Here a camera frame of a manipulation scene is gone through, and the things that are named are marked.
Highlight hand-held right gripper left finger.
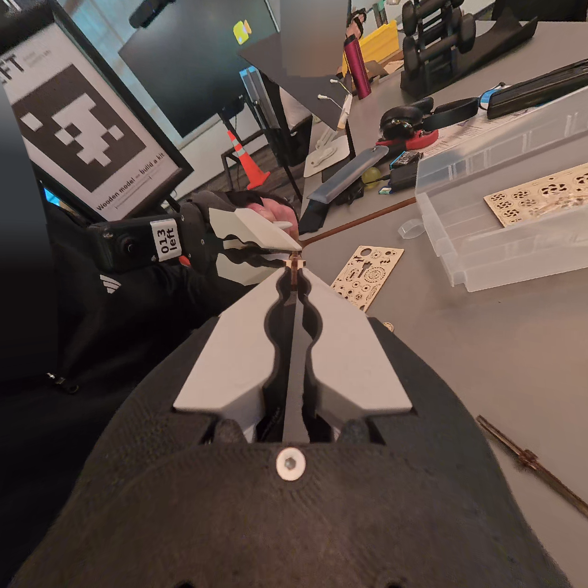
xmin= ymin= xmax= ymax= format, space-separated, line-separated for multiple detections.
xmin=172 ymin=267 xmax=290 ymax=440

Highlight magenta water bottle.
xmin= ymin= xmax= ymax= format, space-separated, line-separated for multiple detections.
xmin=344 ymin=34 xmax=372 ymax=100

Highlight wooden sheet piece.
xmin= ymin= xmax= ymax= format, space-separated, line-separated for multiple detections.
xmin=330 ymin=245 xmax=405 ymax=314

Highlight red tape roll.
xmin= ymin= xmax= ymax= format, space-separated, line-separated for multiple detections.
xmin=376 ymin=128 xmax=440 ymax=151

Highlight dark wooden gear axle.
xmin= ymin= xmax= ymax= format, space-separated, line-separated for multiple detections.
xmin=476 ymin=414 xmax=588 ymax=518

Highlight black long case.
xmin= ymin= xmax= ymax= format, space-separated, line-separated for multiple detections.
xmin=486 ymin=59 xmax=588 ymax=121

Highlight clear plastic bin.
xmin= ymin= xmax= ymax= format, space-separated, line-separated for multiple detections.
xmin=415 ymin=85 xmax=588 ymax=294

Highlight framed marker sign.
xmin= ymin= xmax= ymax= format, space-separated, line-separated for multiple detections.
xmin=0 ymin=4 xmax=195 ymax=224

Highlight patterned wooden parts sheet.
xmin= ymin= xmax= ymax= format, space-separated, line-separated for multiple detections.
xmin=483 ymin=174 xmax=588 ymax=229

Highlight striped orange traffic cone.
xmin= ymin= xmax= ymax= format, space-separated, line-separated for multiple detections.
xmin=227 ymin=130 xmax=272 ymax=190

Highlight white tablet stand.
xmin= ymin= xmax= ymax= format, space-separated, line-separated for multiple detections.
xmin=303 ymin=93 xmax=353 ymax=178

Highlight black power adapter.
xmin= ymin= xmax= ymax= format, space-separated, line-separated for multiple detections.
xmin=390 ymin=153 xmax=424 ymax=190

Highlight person's left hand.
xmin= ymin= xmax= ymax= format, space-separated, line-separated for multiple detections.
xmin=250 ymin=195 xmax=300 ymax=236

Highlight yellow plastic bin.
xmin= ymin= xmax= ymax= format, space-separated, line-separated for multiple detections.
xmin=342 ymin=20 xmax=401 ymax=77

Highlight grey long case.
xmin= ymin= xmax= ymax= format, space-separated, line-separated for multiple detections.
xmin=298 ymin=146 xmax=390 ymax=234

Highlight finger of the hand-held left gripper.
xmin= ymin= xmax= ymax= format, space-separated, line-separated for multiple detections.
xmin=208 ymin=208 xmax=303 ymax=253
xmin=215 ymin=250 xmax=282 ymax=286

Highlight black dumbbell rack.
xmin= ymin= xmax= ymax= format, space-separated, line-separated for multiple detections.
xmin=400 ymin=0 xmax=477 ymax=100

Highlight black headphones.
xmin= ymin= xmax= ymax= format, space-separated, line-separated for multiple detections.
xmin=379 ymin=96 xmax=479 ymax=139

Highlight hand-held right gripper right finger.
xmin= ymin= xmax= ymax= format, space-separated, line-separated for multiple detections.
xmin=298 ymin=267 xmax=413 ymax=440

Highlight large black screen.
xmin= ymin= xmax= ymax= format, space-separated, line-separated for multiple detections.
xmin=118 ymin=0 xmax=282 ymax=139

